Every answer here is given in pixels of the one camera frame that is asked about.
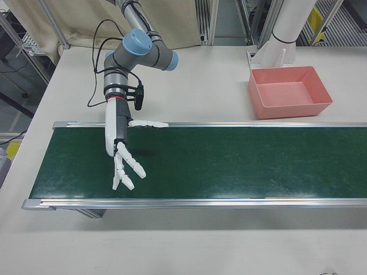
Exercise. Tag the beige curtain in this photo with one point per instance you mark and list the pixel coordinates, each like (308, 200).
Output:
(71, 17)

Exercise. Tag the aluminium frame post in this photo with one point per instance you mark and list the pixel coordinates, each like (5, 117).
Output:
(205, 20)
(58, 28)

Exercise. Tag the yellow tag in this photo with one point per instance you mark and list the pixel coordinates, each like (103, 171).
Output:
(316, 20)

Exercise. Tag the green conveyor belt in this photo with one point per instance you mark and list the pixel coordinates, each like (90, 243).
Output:
(229, 166)

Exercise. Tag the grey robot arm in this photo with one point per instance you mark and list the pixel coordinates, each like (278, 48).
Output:
(137, 48)

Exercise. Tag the pink plastic box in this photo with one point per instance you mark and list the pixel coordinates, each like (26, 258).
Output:
(286, 91)

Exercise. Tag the white arm base stand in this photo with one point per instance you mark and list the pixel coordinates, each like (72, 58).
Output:
(266, 54)

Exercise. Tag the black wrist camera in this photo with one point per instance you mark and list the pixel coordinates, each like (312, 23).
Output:
(139, 96)

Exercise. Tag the white covered robot arm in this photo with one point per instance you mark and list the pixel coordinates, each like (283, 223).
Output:
(289, 20)

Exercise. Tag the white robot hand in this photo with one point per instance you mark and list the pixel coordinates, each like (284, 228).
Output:
(110, 129)

